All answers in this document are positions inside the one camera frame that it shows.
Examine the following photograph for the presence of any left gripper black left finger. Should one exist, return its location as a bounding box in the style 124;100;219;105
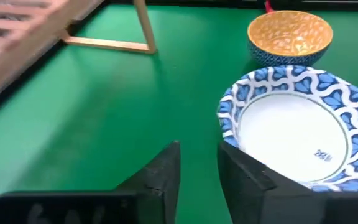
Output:
0;140;181;224

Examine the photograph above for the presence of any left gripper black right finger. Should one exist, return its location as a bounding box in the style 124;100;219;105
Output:
218;141;358;224

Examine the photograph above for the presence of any blue patterned paper bowl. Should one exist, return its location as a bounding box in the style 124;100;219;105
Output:
216;64;358;193

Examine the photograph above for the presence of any yellow and blue ceramic bowl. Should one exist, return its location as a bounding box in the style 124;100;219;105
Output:
247;10;334;68

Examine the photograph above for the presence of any slatted wooden shelf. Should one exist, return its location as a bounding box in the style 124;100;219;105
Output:
0;0;158;110

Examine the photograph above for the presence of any green table mat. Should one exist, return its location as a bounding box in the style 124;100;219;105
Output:
0;2;358;224

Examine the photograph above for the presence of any black metal table frame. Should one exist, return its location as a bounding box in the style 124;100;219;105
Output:
103;0;358;12

